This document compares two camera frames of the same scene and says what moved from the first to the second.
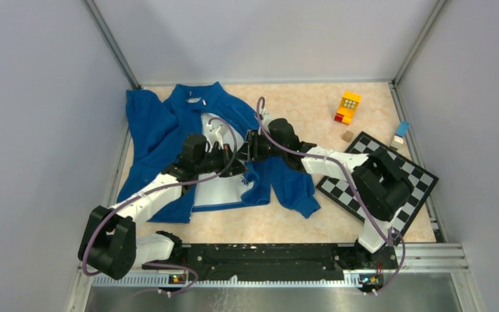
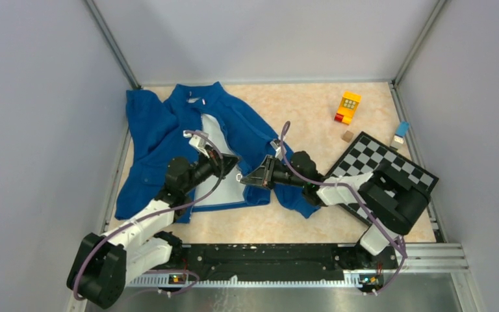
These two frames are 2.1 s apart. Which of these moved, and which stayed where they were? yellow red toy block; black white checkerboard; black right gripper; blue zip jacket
Moved: black right gripper
Stayed: black white checkerboard; yellow red toy block; blue zip jacket
